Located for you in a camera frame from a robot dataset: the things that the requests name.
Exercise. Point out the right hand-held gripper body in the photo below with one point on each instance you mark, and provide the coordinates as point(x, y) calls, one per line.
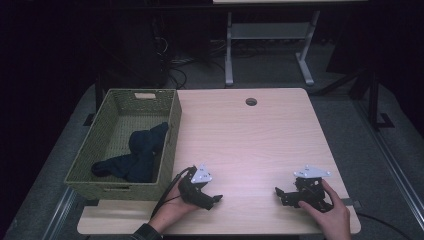
point(311, 191)

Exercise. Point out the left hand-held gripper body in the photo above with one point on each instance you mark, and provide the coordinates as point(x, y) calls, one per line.
point(191, 191)

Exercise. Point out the dark blue cloth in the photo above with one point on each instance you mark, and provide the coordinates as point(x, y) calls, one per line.
point(140, 163)

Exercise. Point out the green woven basket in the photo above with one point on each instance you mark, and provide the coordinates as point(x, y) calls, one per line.
point(100, 133)

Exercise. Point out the person's left hand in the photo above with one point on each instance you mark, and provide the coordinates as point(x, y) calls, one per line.
point(171, 210)

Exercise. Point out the person's right hand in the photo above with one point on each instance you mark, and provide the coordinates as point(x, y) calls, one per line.
point(333, 221)

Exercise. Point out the black metal stand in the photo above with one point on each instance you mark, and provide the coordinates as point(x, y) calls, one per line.
point(373, 96)

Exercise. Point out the dark computer case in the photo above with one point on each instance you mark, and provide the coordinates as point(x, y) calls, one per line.
point(133, 56)

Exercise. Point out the aluminium floor rail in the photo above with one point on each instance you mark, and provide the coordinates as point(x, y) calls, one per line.
point(58, 213)
point(393, 166)

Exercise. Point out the black floor bracket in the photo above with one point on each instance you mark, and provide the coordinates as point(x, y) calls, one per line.
point(89, 120)

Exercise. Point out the white metal table frame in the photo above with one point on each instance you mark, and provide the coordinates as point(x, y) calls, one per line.
point(266, 31)

